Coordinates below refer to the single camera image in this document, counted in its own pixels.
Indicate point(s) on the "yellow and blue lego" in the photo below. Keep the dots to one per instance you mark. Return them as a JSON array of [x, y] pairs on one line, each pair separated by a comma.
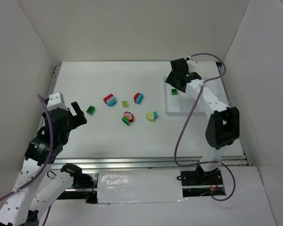
[[151, 116]]

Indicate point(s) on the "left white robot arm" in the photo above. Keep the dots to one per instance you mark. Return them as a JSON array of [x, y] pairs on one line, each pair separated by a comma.
[[23, 205]]

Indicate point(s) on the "aluminium rail frame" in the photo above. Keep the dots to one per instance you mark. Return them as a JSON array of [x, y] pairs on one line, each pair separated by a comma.
[[105, 142]]

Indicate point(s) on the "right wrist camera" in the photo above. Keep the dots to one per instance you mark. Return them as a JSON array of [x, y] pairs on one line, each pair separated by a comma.
[[192, 64]]

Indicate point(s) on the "white divided tray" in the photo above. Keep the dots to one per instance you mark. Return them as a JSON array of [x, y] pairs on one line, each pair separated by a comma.
[[181, 103]]

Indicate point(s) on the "red lego with blue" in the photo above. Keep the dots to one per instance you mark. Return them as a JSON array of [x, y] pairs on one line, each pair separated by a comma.
[[110, 100]]

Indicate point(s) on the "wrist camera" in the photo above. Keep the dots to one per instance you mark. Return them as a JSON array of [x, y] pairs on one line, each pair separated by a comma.
[[192, 64], [55, 101]]

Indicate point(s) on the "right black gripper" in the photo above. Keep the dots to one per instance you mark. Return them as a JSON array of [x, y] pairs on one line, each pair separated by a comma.
[[173, 78]]

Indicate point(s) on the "white taped cover plate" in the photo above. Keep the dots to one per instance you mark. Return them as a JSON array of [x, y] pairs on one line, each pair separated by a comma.
[[139, 186]]

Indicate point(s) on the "red flower lego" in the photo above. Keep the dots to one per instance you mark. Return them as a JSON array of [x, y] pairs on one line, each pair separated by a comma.
[[129, 116]]

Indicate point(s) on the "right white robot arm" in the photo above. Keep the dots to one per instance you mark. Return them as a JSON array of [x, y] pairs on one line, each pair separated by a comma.
[[223, 126]]

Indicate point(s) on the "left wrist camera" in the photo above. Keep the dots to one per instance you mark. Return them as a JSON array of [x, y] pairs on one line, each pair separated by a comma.
[[55, 101]]

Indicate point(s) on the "light green small lego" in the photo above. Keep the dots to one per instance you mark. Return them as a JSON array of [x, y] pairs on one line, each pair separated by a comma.
[[125, 104]]

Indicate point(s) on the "small green square lego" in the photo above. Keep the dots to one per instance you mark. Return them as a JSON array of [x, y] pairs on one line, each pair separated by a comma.
[[174, 92]]

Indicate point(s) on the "red and blue lego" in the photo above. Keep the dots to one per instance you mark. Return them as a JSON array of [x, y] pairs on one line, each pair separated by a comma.
[[138, 98]]

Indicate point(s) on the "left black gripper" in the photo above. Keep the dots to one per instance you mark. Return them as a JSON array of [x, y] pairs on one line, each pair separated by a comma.
[[73, 117]]

